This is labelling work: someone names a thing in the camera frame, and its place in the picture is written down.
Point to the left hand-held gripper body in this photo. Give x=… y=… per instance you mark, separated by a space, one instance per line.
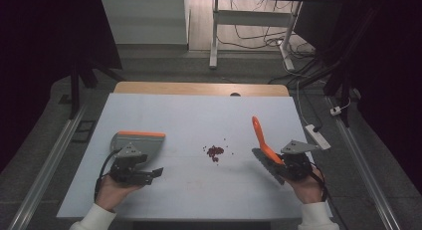
x=127 y=163

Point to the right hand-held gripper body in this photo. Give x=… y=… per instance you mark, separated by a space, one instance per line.
x=297 y=163

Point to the grey dustpan with orange edge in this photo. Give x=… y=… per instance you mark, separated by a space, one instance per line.
x=149 y=143

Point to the orange hand brush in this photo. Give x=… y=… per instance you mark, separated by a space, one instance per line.
x=262 y=137

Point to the pile of small red beans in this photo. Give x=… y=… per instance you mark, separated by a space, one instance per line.
x=215 y=152

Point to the person's right hand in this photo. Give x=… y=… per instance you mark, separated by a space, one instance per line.
x=310 y=190

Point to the person's left hand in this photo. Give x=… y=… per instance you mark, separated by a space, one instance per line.
x=109 y=191

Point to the white power strip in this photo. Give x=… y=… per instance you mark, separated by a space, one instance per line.
x=317 y=136

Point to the small white plug adapter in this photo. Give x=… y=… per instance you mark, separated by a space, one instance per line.
x=335 y=110

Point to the black metal stand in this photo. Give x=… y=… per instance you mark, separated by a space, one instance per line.
x=74 y=90
x=345 y=74

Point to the dark curtain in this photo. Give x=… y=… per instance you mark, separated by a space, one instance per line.
x=398 y=90
x=40 y=57

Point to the black floor bracket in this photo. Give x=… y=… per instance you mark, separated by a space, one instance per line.
x=76 y=132

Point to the metal floor rail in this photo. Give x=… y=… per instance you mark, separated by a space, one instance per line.
x=46 y=170
x=365 y=170

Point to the white frame desk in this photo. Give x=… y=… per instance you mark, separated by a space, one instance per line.
x=252 y=18

